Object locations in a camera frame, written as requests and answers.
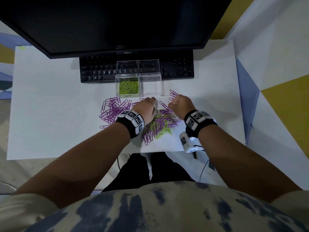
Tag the person's left forearm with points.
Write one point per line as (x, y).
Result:
(77, 166)

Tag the pile of mixed paper clips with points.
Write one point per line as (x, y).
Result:
(159, 128)

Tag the person's right forearm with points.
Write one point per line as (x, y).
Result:
(241, 164)

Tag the black computer monitor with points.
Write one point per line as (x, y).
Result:
(108, 21)

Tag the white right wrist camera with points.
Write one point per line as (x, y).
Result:
(189, 144)

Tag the person's tie-dye shirt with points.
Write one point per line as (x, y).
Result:
(157, 210)

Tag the black right wristband with markers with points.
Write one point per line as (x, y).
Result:
(205, 126)

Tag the person's left hand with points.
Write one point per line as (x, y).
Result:
(146, 109)

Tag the person's black trousers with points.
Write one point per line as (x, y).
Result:
(161, 169)

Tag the heap of green paper clips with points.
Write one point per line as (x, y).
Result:
(128, 87)

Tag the black left wristband with markers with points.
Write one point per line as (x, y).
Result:
(128, 126)

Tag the black wristband with markers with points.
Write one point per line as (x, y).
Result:
(205, 126)
(128, 126)

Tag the black keyboard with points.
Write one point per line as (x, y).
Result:
(96, 70)

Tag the heap of purple paper clips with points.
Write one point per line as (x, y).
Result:
(112, 112)

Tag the person's right hand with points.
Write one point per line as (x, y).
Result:
(182, 107)

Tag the small heap of purple clips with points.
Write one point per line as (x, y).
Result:
(172, 94)

